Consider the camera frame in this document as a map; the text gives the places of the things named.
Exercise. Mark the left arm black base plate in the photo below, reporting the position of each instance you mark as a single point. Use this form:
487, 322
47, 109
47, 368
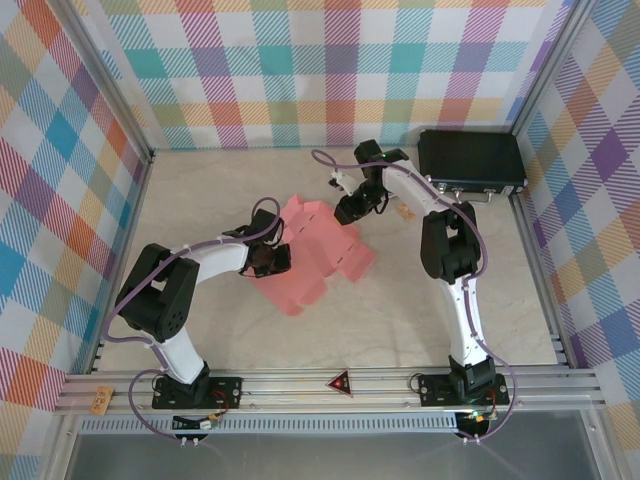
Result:
225, 392

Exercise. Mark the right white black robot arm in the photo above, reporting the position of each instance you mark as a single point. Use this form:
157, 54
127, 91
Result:
465, 310

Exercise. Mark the aluminium frame rail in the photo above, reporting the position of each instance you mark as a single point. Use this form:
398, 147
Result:
300, 387

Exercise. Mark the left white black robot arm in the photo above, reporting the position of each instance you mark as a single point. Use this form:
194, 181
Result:
160, 300

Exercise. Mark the pink paper box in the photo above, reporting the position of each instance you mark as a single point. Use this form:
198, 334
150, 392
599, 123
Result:
320, 250

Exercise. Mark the red triangle sign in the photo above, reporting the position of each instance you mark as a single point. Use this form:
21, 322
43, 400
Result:
340, 384

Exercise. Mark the grey metal panel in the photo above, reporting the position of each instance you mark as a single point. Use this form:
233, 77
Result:
320, 460

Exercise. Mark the small wooden tag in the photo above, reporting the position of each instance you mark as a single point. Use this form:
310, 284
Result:
100, 400

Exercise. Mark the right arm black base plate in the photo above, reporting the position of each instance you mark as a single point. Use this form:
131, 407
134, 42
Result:
435, 390

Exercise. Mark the small orange packet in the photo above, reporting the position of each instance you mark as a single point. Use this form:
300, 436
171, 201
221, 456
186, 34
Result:
406, 212

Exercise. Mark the black carrying case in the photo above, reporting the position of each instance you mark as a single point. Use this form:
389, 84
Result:
470, 155

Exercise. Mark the aluminium frame post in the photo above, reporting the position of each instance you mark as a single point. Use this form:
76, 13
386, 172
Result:
550, 65
106, 75

